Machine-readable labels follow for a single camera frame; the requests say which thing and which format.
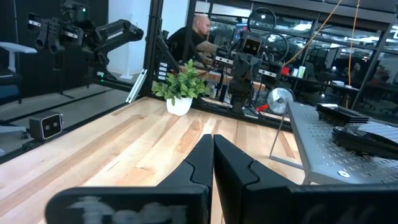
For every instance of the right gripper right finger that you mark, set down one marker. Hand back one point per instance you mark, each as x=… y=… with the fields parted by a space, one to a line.
x=248 y=199

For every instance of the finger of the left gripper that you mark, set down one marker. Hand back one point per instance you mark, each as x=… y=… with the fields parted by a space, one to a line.
x=240 y=68
x=253 y=68

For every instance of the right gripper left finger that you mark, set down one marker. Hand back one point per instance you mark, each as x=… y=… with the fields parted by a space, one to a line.
x=186 y=199

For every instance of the black teardrop plate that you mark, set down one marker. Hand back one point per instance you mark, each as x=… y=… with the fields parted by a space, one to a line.
x=382 y=130
x=345 y=138

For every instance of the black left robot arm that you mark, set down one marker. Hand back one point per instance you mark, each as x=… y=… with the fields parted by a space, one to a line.
x=241 y=96

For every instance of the black background robot arm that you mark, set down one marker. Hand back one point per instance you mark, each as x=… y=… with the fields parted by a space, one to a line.
x=115 y=31

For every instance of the wooden background desk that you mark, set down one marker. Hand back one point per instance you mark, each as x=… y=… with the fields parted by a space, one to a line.
x=214 y=76

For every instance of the red cup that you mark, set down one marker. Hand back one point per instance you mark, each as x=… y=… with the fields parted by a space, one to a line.
x=285 y=71

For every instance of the person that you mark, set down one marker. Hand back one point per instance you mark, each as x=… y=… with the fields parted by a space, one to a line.
x=202 y=28

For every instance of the silver round disc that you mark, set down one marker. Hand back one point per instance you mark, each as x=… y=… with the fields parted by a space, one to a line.
x=278 y=99

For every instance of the white cup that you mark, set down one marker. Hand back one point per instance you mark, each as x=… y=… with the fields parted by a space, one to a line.
x=302 y=71

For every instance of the green plant in white pot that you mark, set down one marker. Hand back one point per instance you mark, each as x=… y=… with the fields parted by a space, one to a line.
x=180 y=90

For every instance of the black control box with labels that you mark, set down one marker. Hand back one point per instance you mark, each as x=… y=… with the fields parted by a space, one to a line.
x=163 y=71

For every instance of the grey perforated metal shelf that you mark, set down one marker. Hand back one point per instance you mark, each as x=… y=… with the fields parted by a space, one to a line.
x=317 y=149

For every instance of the silver aluminium extrusion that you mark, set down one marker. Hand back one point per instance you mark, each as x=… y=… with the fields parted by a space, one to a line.
x=136 y=85

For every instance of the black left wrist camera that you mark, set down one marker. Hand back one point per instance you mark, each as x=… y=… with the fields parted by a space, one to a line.
x=252 y=46

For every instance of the black table-level camera box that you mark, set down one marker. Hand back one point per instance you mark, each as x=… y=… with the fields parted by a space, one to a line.
x=46 y=126

